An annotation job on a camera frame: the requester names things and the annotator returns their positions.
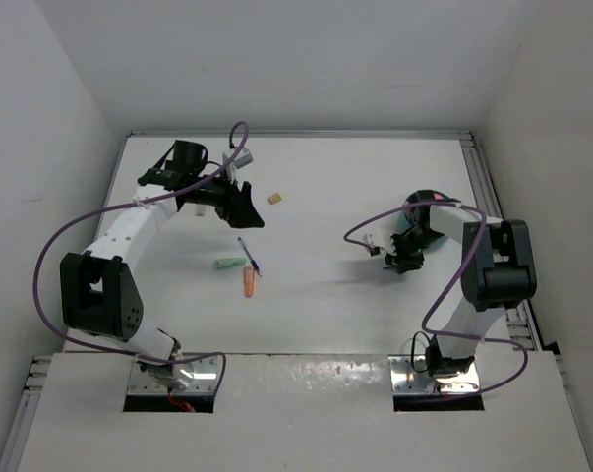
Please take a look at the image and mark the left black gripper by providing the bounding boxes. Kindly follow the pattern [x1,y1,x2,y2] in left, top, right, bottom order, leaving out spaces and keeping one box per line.
[188,164,264,228]

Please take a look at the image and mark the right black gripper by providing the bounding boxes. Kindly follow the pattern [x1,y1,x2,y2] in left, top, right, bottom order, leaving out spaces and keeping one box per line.
[382,229,444,274]

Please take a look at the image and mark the blue ballpoint pen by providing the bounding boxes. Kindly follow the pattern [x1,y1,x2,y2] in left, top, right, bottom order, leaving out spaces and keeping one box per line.
[237,237,262,277]

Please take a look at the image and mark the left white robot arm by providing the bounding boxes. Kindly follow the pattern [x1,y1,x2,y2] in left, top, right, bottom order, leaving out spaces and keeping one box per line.
[60,140,265,384]

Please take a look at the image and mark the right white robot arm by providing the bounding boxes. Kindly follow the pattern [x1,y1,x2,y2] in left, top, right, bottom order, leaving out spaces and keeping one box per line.
[385,190,537,377]

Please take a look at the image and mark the teal round organizer container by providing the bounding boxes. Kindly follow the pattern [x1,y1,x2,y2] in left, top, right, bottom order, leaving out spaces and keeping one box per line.
[405,190,456,250]

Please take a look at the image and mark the small gold eraser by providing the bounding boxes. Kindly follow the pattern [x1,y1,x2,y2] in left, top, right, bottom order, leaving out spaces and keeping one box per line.
[268,194,282,205]

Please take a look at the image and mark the green highlighter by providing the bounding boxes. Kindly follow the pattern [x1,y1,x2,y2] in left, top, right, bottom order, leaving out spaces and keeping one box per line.
[213,258,246,270]

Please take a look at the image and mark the orange highlighter lower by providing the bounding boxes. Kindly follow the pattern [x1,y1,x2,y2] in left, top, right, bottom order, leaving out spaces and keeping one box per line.
[243,265,256,298]

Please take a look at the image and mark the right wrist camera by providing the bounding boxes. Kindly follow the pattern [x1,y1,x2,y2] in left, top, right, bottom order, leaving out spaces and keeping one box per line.
[362,228,396,257]

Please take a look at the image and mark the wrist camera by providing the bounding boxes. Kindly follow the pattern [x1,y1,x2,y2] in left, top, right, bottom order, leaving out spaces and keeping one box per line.
[362,228,396,257]
[222,147,254,182]

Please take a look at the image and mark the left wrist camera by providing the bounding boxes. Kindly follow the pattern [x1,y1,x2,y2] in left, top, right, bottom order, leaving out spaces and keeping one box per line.
[222,147,254,182]

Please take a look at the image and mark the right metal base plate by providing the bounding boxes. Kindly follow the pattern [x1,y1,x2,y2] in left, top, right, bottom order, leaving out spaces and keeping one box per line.
[388,354,480,397]

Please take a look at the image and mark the metal base plate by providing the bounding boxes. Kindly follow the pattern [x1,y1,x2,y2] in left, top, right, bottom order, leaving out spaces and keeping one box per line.
[127,356,221,395]
[388,354,480,397]

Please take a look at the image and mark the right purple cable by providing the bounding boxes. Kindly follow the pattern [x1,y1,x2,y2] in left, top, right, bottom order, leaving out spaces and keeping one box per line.
[343,204,529,402]

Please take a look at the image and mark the purple cable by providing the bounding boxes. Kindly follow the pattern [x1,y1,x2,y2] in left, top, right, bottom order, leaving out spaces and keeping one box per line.
[343,204,529,402]
[32,121,251,402]

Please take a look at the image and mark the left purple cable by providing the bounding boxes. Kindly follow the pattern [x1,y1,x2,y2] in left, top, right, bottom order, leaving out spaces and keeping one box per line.
[32,121,251,402]

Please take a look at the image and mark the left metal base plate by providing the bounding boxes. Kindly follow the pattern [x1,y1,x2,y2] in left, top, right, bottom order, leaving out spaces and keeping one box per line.
[127,356,221,395]

